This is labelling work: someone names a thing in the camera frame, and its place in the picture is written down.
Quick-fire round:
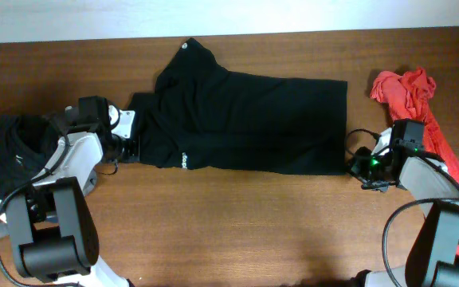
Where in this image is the navy hoodie with white letters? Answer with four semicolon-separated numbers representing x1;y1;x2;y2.
0;115;60;202

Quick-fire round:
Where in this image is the black polo shirt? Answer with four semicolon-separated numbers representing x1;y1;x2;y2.
128;38;347;175

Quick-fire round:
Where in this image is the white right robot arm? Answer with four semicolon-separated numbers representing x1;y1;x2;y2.
348;147;459;286

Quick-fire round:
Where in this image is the red crumpled garment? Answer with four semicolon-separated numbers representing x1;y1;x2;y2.
370;68;459;183

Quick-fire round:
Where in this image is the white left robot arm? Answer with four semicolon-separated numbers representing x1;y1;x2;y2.
5;132;132;287

